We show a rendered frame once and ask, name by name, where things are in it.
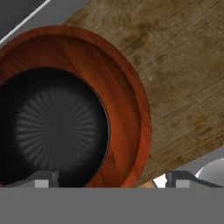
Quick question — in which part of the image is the black ribbed bowl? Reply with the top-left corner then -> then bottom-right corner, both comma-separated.
0,66 -> 111,188

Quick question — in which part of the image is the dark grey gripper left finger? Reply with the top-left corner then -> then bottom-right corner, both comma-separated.
4,170 -> 60,188

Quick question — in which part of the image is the small white object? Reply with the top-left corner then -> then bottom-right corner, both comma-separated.
152,174 -> 169,188

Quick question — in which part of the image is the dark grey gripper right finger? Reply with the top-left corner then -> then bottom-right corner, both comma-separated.
164,169 -> 224,188

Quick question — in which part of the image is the grey cabinet front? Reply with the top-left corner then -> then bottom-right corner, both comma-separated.
0,0 -> 52,45

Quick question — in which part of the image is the white round dish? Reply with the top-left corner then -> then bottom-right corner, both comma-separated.
194,157 -> 224,187

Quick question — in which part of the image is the red-brown wooden bowl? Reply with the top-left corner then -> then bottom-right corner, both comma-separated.
0,24 -> 153,188

